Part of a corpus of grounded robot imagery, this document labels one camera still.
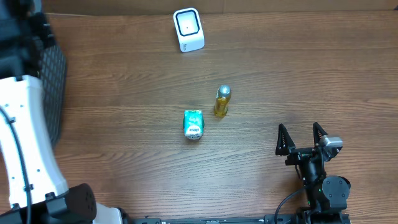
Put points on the green white tissue pack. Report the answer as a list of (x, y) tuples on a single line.
[(193, 124)]

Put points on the grey plastic mesh basket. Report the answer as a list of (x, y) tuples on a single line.
[(53, 76)]

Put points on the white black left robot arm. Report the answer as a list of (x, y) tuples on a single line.
[(33, 78)]

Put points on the yellow liquid bottle grey cap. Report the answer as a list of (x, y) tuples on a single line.
[(223, 97)]

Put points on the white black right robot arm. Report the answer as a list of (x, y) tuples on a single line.
[(326, 195)]

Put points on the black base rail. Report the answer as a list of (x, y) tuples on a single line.
[(267, 219)]

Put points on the white barcode scanner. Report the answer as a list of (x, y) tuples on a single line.
[(189, 30)]

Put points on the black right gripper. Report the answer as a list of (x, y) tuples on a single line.
[(285, 147)]

